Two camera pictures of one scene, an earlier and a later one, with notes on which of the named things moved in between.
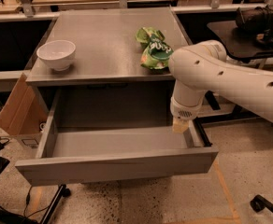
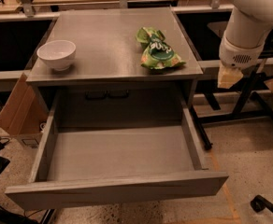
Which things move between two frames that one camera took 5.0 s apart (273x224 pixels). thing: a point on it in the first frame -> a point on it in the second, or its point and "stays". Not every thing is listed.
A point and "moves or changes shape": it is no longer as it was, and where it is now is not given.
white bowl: x=57 y=53 stays
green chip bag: x=156 y=50 stays
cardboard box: x=24 y=114 stays
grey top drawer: x=76 y=154 moves or changes shape
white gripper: x=182 y=110 -> x=237 y=56
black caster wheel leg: x=258 y=203 stays
